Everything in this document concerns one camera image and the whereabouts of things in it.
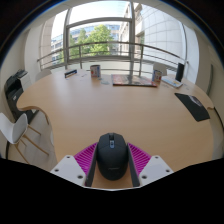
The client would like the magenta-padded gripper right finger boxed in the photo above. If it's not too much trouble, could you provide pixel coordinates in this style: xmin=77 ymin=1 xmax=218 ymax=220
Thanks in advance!
xmin=126 ymin=142 xmax=175 ymax=188

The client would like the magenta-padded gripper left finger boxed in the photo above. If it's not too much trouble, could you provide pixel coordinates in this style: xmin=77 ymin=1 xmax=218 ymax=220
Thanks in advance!
xmin=49 ymin=142 xmax=100 ymax=188

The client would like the black computer mouse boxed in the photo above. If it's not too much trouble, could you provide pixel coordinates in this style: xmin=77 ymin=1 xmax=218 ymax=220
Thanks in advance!
xmin=96 ymin=132 xmax=130 ymax=182

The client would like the black printed mouse pad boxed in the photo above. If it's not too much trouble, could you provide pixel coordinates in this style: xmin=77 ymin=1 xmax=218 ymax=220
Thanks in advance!
xmin=174 ymin=92 xmax=211 ymax=123

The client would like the white wooden-legged chair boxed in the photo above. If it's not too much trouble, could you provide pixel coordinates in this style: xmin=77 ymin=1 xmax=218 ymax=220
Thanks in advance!
xmin=0 ymin=112 xmax=51 ymax=164

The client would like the black and white printer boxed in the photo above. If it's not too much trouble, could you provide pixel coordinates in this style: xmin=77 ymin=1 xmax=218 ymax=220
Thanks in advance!
xmin=3 ymin=68 xmax=34 ymax=122

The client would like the small blue stapler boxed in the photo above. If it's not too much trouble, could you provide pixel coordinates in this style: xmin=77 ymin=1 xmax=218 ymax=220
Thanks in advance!
xmin=64 ymin=69 xmax=78 ymax=79

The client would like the black drink bottle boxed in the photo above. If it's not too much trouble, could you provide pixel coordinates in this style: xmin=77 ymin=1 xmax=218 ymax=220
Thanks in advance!
xmin=175 ymin=62 xmax=185 ymax=83

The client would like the grey metal railing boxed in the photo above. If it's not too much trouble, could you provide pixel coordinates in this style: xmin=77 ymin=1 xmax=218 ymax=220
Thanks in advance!
xmin=36 ymin=41 xmax=188 ymax=75

